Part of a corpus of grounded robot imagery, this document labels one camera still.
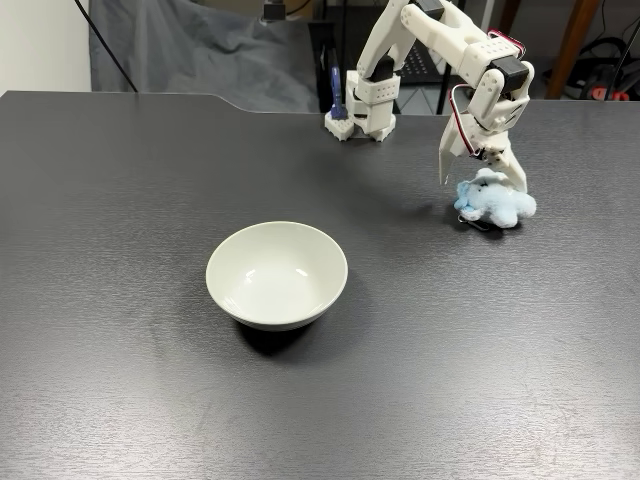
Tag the thick wooden leg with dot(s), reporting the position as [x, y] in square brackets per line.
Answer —
[575, 45]

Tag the blue table clamp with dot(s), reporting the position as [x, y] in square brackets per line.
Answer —
[337, 100]

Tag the white bowl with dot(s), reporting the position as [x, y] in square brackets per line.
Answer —
[277, 280]

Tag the thin black pole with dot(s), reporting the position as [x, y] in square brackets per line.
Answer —
[108, 47]

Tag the skyblue plush doll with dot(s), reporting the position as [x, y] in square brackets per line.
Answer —
[500, 205]

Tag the thin wooden leg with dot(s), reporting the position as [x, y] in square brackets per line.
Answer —
[510, 15]

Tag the small black device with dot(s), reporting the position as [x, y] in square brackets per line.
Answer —
[274, 11]

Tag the grey cloth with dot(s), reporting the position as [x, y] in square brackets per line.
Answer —
[200, 60]

